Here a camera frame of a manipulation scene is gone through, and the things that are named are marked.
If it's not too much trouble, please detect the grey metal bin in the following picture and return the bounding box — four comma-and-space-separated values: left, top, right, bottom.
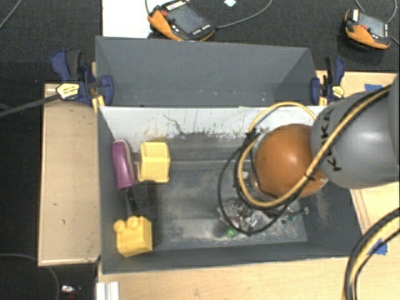
94, 35, 365, 274

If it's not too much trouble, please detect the yellow studded toy block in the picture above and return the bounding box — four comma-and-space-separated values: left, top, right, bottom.
112, 215, 154, 258

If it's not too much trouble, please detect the yellow hollow square block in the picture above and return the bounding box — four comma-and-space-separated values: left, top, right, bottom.
139, 141, 171, 184

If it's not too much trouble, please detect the pale wood board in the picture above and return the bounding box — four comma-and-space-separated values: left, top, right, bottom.
37, 82, 103, 267

